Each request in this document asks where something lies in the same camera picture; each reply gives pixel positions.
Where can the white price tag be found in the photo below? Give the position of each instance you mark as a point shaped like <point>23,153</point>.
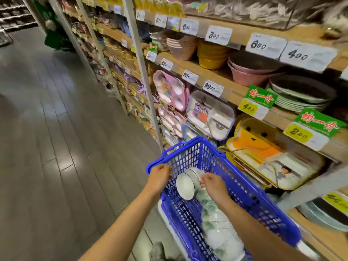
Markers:
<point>307,55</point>
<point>189,26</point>
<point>218,35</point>
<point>166,64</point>
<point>213,88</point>
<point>151,56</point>
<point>265,46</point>
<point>140,15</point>
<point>344,73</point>
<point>160,20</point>
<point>189,77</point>

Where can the person's left forearm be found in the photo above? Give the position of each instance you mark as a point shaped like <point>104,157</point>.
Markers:
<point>117,233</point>

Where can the white-lidded green storage box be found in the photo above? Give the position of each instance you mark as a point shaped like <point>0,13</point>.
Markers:
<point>168,228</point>

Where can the person's right hand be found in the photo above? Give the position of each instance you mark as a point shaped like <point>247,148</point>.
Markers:
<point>217,190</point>

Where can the green sign price tag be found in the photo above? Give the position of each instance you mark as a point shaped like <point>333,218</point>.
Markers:
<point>247,108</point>
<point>299,133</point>

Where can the clear box of spoons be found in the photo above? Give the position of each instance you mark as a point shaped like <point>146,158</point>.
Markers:
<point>244,10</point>

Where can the yellow price tag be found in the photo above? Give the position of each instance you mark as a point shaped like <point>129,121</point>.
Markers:
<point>337,201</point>

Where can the white black-rimmed floral bowl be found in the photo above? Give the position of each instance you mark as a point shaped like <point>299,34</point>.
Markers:
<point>186,187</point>

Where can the distant metal rack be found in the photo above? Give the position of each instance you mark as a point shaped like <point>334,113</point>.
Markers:
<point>16,16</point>

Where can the white divided kids plate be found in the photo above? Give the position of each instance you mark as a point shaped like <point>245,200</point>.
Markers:
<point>214,119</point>

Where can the row of blue dishes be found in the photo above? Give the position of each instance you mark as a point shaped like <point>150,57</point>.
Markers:
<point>125,27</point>

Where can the blue divided kids plate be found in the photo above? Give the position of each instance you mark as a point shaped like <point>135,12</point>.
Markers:
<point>168,137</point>

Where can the pink divided kids plate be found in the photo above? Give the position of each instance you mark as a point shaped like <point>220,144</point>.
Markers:
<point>168,89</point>
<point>171,119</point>

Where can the stack of pale green plates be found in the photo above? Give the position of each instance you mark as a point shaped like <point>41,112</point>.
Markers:
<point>299,92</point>

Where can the blue shopping basket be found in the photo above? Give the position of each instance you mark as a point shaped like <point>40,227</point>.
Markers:
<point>244,192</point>

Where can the person's left hand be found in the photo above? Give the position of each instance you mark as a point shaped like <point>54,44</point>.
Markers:
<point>159,179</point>

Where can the row of yellow plastic dishes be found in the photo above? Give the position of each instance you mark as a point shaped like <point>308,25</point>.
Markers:
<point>157,5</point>

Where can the stack of grey striped bowls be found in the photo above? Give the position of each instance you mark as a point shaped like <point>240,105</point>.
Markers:
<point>159,40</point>

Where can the person's grey trousers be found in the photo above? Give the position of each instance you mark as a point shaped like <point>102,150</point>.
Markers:
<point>159,252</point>

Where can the row of purple dishes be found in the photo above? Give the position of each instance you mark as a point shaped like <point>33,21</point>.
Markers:
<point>130,78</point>

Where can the nested row of floral bowls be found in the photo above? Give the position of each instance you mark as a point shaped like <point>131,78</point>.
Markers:
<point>217,228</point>

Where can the green floor display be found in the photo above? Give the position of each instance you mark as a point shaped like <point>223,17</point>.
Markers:
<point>54,38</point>

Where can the person's right forearm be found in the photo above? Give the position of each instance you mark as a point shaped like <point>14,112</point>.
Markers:
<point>258,236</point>

